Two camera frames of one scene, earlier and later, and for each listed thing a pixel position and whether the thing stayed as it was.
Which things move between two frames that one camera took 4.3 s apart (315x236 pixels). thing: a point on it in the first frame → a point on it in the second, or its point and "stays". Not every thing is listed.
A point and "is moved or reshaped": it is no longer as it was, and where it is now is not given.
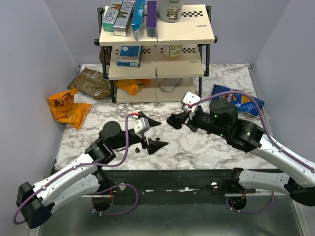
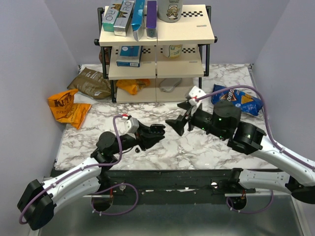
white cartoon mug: x=170 y=11 stays
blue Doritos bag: x=244 y=104 stays
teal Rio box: x=110 y=17 stays
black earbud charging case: x=174 y=121 is moved or reshaped
